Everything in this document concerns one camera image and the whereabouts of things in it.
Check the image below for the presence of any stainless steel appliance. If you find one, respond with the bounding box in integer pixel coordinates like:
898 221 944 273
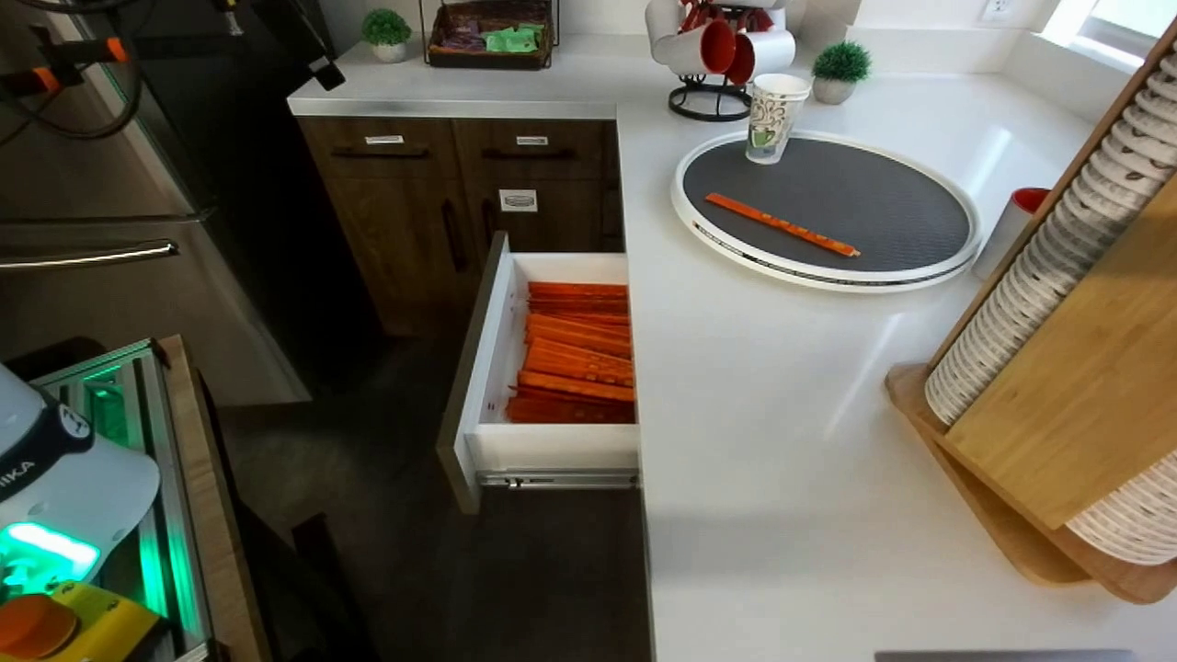
0 0 313 411

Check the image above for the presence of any white cup with red rim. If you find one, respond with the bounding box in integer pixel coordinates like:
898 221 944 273
975 185 1056 288

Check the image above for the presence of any window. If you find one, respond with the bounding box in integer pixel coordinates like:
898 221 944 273
1040 0 1177 67

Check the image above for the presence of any dark horizontal cabinet handle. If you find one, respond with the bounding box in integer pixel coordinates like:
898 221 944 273
329 144 436 165
479 144 580 165

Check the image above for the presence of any small potted green plant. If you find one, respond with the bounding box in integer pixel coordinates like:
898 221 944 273
810 37 877 111
356 4 418 67

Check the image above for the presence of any short stack of paper cups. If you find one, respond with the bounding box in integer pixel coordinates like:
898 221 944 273
1065 449 1177 571

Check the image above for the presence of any yellow emergency stop button box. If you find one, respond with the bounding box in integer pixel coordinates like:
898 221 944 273
0 576 165 662

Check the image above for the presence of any brown wooden base cabinet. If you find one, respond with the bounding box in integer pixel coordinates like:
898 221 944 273
298 115 624 343

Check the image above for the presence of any metal robot mounting cart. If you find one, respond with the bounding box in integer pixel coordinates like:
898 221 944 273
0 335 276 662

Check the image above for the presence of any round grey white-rimmed tray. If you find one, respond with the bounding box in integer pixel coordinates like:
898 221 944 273
669 125 987 296

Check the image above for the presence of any white ceramic jar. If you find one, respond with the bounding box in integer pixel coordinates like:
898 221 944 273
784 0 865 47

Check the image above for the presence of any bamboo cup dispenser rack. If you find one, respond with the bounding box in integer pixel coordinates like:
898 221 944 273
883 19 1177 608

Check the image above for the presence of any green packet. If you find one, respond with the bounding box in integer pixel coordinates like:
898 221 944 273
482 22 547 60

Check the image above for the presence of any black wire mug rack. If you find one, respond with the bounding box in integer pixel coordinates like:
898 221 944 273
666 0 801 125

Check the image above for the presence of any dark tray with food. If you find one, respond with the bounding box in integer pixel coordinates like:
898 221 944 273
422 0 561 73

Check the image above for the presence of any silver appliance handle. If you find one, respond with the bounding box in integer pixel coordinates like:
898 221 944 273
0 236 183 275

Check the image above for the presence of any floral print paper cup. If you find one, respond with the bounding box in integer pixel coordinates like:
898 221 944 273
743 71 818 167

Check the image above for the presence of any long stack of paper cups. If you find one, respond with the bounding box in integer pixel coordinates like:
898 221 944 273
924 42 1177 430

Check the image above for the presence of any wood-fronted white drawer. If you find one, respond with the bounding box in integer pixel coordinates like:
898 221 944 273
436 231 645 519

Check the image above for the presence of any black cable with orange plugs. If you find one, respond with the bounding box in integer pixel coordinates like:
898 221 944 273
0 29 149 145

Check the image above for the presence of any stack of orange sticks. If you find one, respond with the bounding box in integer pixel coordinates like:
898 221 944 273
503 280 639 427

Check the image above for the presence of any dark vertical cabinet handle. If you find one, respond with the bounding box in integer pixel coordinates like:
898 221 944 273
442 198 471 275

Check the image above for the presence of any single orange stick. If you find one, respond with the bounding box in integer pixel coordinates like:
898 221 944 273
702 188 865 263

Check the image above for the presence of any white mug red inside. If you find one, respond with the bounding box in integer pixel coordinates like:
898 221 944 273
734 24 801 91
645 0 743 83
676 0 781 37

